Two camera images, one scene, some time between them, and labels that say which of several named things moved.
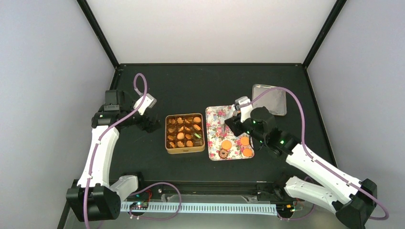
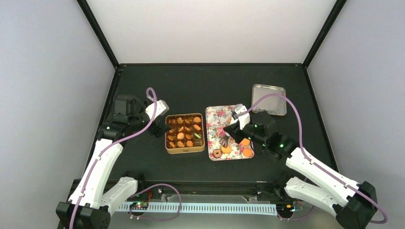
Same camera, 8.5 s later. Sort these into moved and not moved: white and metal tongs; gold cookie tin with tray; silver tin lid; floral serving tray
Moved: white and metal tongs
Not moved: silver tin lid; gold cookie tin with tray; floral serving tray
